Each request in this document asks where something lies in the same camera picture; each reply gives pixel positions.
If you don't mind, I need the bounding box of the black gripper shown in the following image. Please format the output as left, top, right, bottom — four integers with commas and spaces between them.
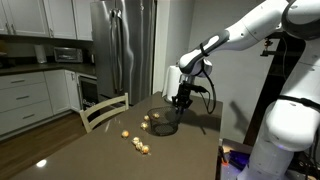
171, 81, 194, 116

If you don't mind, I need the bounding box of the black wire mesh basket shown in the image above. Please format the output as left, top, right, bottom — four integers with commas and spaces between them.
146, 106, 183, 137

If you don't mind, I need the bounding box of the metal paper towel holder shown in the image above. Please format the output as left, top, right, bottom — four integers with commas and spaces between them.
163, 95, 178, 104

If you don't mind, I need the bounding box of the large white paper towel roll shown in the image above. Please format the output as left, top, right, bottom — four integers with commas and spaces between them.
161, 65, 184, 102

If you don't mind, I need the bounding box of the white wooden chair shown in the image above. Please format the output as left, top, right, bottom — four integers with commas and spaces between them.
79, 92, 130, 134

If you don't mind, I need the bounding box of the stainless steel refrigerator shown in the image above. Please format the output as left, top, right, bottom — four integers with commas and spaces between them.
89, 0, 158, 106

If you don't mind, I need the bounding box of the dark kitchen countertop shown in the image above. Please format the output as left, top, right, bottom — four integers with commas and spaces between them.
0, 62, 98, 78

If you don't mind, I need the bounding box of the white upper cabinet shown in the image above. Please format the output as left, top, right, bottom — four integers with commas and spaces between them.
43, 0, 94, 42
0, 0, 50, 38

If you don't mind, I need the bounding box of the small white kitchen roll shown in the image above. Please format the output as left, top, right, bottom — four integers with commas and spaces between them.
34, 44, 48, 64

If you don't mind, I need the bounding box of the white lower cabinet run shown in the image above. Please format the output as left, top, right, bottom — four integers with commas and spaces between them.
0, 69, 82, 137

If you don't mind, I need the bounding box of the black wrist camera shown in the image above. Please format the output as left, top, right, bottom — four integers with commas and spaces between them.
189, 83, 208, 95

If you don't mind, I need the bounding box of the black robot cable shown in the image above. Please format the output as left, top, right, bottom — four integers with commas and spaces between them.
196, 64, 218, 116

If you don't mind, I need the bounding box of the orange handled tool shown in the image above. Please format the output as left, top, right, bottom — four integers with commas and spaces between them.
218, 146, 230, 168

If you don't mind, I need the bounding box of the black vertical stand post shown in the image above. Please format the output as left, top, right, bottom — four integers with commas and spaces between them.
243, 31, 306, 148

